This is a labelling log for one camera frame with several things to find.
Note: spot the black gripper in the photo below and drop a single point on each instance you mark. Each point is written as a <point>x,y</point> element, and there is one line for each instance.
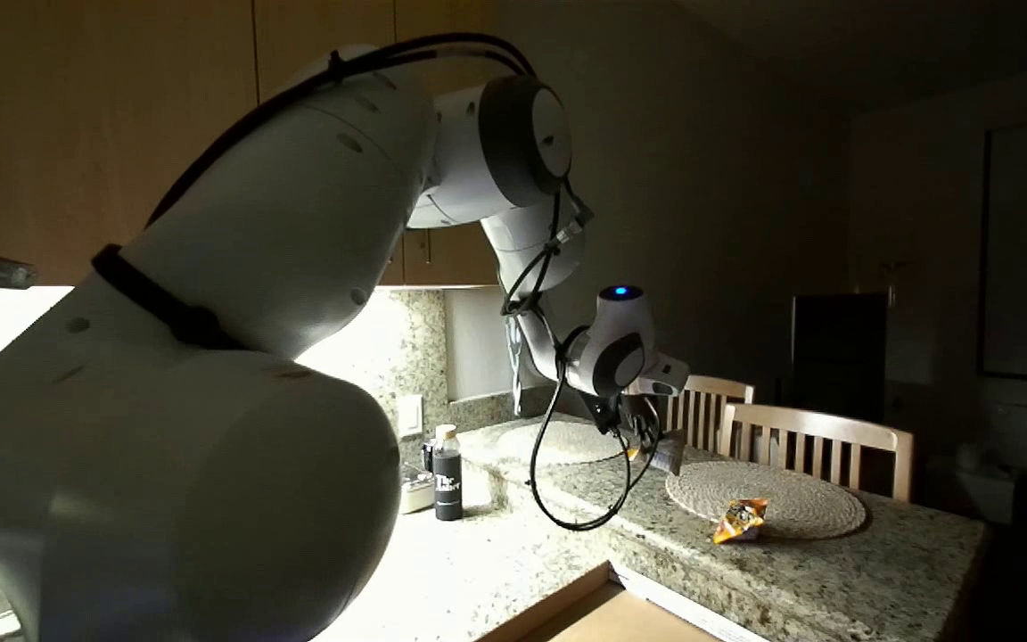
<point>632,410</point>

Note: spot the colourful yellow cartoon sachet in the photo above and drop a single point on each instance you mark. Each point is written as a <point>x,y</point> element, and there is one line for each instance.
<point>742,519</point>

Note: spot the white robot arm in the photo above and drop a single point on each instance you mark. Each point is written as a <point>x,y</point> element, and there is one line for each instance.
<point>216,357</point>

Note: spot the shallow brown cardboard box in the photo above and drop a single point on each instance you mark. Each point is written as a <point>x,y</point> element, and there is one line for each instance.
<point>606,610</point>

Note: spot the light wooden slatted chair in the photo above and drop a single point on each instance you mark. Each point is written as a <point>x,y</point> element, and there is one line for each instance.
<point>818,442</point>
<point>704,410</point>

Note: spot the round woven beige placemat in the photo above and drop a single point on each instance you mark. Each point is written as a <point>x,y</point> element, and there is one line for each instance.
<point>801,502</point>

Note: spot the dark tall cabinet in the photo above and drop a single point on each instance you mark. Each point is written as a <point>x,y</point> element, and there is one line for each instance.
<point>839,351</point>

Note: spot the dark bottle with white cap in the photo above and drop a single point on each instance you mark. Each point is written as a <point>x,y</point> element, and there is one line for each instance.
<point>447,476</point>

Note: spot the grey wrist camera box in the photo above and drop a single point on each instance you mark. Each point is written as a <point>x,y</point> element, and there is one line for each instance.
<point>666,375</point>

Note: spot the white wall outlet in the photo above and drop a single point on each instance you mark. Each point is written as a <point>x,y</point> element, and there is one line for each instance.
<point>409,415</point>

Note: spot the wooden wall cabinet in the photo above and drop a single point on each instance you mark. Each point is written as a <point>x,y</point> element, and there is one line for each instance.
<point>74,129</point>

